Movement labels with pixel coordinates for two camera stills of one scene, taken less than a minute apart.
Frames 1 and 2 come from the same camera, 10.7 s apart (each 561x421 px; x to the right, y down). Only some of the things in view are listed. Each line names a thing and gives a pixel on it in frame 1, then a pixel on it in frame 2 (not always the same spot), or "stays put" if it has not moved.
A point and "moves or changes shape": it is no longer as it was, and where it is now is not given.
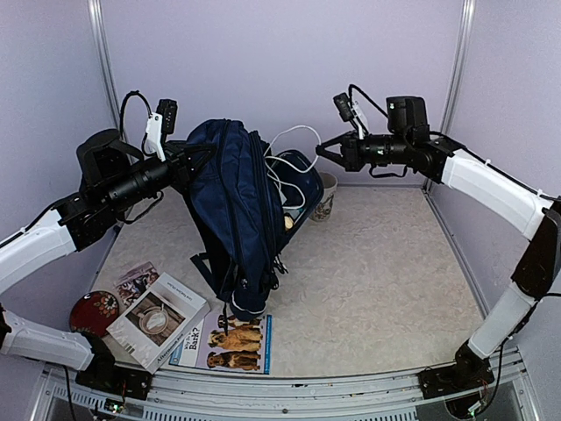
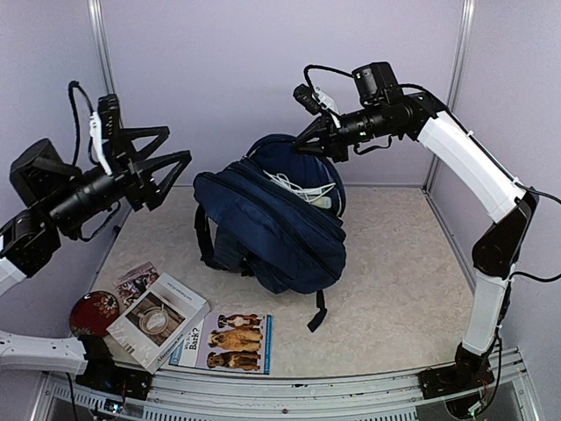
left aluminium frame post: x=98 y=17 stays put
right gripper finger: x=331 y=156 -> x=313 y=148
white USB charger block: x=293 y=212 -> x=323 y=203
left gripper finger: x=191 y=153 -> x=140 y=156
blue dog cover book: x=226 y=343 stays put
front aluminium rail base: x=507 y=386 stays put
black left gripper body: x=175 y=157 -> x=129 y=181
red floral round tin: x=94 y=312 stays put
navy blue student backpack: x=248 y=203 moves or changes shape
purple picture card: x=130 y=286 stays put
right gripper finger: x=339 y=139 -> x=313 y=131
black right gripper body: x=357 y=159 -> x=339 y=146
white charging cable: x=290 y=166 -> x=310 y=193
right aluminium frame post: x=456 y=74 stays put
